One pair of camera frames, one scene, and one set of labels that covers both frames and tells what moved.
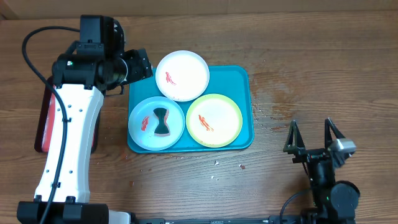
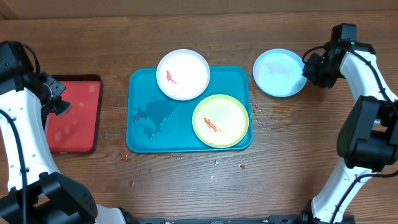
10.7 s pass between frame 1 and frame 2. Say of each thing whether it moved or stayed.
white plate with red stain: stayed
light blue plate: moved
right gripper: moved
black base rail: stayed
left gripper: moved
